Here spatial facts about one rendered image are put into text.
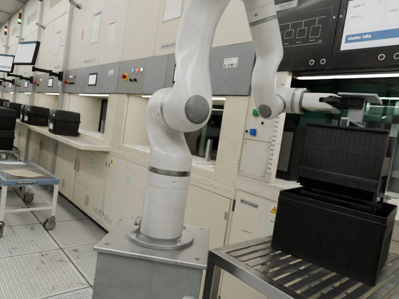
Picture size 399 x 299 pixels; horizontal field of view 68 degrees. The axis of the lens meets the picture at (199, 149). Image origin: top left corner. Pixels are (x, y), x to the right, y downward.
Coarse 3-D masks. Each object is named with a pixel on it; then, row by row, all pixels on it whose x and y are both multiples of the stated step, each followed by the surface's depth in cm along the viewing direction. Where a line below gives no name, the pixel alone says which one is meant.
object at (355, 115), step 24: (360, 96) 83; (360, 120) 86; (312, 144) 84; (336, 144) 80; (360, 144) 77; (384, 144) 74; (312, 168) 84; (336, 168) 80; (360, 168) 76; (384, 168) 78; (312, 192) 98; (336, 192) 83; (360, 192) 78; (384, 192) 88
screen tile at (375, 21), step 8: (368, 0) 112; (376, 0) 110; (384, 0) 108; (352, 8) 116; (360, 8) 114; (368, 8) 112; (376, 8) 110; (376, 16) 109; (352, 24) 116; (360, 24) 113; (368, 24) 111; (376, 24) 109
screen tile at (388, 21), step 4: (392, 0) 106; (396, 0) 105; (388, 4) 107; (392, 4) 106; (396, 4) 105; (388, 8) 107; (388, 16) 107; (392, 16) 106; (396, 16) 105; (388, 20) 106; (392, 20) 105; (396, 20) 105; (388, 24) 106; (392, 24) 105; (396, 24) 105
